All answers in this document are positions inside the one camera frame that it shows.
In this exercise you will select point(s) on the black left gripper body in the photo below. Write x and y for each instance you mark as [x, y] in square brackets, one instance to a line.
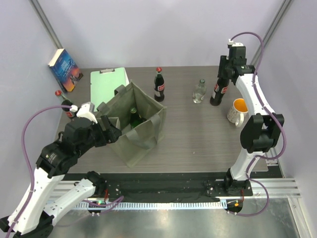
[107, 136]

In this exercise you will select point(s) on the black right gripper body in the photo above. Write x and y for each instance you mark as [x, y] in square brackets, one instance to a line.
[224, 65]

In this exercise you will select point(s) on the tall cola bottle red cap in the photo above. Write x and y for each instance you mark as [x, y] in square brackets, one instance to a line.
[219, 90]

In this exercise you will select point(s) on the olive green canvas bag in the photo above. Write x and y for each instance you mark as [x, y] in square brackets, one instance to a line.
[134, 143]

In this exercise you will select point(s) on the green glass bottle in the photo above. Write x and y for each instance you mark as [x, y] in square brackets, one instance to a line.
[135, 118]

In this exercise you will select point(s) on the clear glass bottle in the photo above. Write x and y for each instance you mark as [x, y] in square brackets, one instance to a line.
[199, 92]

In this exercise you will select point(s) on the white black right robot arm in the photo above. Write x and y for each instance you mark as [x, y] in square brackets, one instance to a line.
[262, 130]

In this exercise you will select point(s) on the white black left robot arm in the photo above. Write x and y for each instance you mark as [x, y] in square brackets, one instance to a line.
[34, 217]

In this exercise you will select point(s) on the white mug orange inside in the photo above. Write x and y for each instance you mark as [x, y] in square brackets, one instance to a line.
[237, 112]

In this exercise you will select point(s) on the green clipboard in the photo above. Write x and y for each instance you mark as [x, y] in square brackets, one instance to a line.
[104, 82]

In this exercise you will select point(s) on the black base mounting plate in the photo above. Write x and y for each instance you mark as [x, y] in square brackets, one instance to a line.
[173, 191]

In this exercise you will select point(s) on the small cola bottle red cap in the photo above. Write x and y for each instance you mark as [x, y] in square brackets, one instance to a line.
[159, 85]

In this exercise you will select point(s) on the blue paperback book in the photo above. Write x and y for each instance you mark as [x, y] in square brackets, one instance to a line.
[65, 70]

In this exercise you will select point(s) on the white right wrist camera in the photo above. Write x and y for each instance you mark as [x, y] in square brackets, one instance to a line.
[237, 53]

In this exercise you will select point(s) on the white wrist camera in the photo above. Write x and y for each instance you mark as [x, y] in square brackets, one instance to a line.
[85, 111]
[237, 53]

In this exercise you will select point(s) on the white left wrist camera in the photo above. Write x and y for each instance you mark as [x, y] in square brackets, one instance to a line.
[85, 111]

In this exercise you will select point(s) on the cola bottle near left wall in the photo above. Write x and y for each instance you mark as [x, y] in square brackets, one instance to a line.
[65, 105]

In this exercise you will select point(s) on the slotted cable duct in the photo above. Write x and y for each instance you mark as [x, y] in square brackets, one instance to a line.
[125, 206]

